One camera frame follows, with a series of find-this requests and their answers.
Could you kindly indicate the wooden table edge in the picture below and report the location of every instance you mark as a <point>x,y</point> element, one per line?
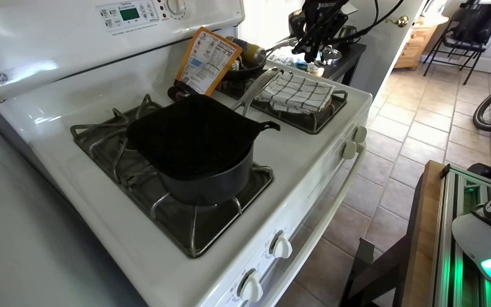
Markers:
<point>425,229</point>

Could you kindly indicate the silver tongs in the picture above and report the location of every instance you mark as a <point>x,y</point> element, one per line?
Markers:
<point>254,89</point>

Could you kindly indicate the wooden cabinet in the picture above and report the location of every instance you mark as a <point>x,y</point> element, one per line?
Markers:
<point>420,36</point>

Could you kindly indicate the white stove knob front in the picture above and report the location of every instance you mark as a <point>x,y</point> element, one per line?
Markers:
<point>251,287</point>

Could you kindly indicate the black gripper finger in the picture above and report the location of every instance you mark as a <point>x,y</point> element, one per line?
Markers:
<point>314,41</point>
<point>302,43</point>

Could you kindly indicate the black side table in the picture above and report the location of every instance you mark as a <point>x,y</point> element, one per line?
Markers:
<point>335,63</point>

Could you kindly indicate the white stove knob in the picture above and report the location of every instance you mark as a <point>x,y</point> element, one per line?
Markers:
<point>251,287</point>
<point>348,150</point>
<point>360,133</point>
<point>280,246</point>

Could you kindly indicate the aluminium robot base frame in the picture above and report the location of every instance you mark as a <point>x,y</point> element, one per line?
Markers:
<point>457,280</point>

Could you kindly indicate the left burner grate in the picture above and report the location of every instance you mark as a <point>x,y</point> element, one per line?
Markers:
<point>191,227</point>

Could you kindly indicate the burner grate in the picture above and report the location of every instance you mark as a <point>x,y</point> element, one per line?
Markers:
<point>309,123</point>
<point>191,227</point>

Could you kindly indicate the orange bordered laminated card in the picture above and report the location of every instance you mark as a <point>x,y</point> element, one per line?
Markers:
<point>208,56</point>

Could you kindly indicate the right burner grate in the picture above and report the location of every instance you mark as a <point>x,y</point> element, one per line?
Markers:
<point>309,123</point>

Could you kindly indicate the dark grey cooking pot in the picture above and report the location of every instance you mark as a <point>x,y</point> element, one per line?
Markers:
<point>213,188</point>

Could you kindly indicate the white gas stove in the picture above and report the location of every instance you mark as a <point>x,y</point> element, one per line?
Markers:
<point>72,61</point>

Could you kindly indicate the white checkered dish towel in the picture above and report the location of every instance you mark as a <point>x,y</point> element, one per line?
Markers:
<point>292,92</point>

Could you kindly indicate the black folding chair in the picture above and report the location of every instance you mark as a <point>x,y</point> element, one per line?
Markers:
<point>466,36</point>

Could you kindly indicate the brass door knob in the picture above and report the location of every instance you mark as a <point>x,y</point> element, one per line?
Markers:
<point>401,21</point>

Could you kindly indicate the black frying pan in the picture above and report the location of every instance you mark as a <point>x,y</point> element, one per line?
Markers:
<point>251,61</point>

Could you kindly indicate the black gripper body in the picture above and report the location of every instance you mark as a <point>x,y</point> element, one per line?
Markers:
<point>323,10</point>

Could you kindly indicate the white stove knob far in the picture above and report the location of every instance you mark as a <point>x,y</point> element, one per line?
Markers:
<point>360,133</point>

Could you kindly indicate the black pot holder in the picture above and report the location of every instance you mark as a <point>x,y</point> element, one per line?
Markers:
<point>195,136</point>

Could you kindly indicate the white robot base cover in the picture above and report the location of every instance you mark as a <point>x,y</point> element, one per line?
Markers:
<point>485,239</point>

